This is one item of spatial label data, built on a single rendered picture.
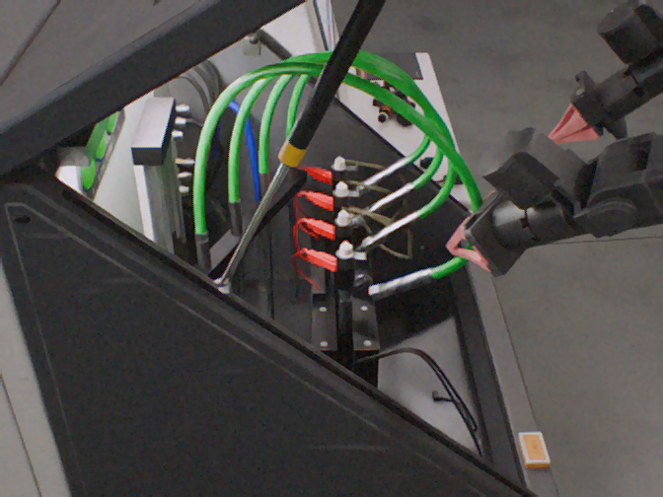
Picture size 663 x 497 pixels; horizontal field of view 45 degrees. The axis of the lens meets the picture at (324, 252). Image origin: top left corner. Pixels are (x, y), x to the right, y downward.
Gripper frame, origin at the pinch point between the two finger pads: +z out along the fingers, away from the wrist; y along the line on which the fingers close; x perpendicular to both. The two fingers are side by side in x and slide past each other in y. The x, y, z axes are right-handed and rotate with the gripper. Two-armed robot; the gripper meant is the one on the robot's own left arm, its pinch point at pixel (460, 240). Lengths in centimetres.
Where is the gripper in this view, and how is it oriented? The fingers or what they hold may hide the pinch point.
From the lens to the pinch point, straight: 99.1
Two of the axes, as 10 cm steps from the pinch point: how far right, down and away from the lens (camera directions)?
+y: -6.3, 6.2, -4.6
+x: 6.1, 7.7, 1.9
